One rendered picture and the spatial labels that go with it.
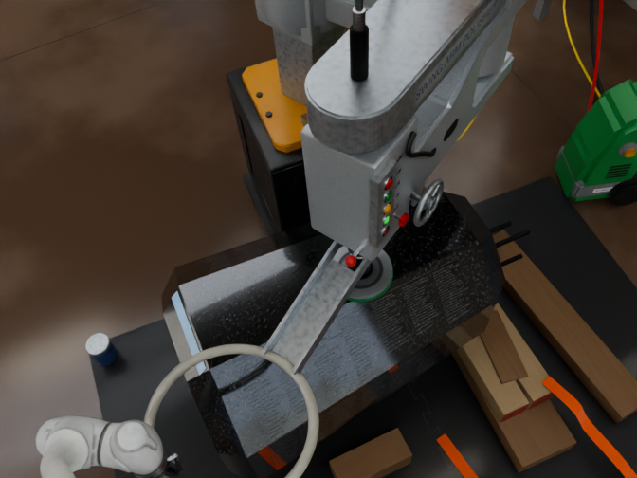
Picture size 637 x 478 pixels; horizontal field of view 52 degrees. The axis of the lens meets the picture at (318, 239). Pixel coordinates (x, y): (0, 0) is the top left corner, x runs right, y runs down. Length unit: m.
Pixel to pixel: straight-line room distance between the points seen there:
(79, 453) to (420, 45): 1.21
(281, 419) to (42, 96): 2.74
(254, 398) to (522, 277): 1.45
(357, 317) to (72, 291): 1.64
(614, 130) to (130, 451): 2.40
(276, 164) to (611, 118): 1.52
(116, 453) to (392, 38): 1.14
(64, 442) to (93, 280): 1.79
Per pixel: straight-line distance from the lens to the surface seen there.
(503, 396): 2.69
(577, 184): 3.37
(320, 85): 1.47
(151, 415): 1.94
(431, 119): 1.82
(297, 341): 1.98
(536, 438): 2.77
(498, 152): 3.61
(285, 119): 2.64
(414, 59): 1.53
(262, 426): 2.18
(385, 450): 2.65
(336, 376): 2.18
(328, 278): 2.00
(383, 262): 2.17
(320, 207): 1.78
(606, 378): 2.96
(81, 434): 1.65
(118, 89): 4.14
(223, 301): 2.17
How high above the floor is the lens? 2.69
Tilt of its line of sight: 57 degrees down
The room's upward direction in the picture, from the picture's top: 6 degrees counter-clockwise
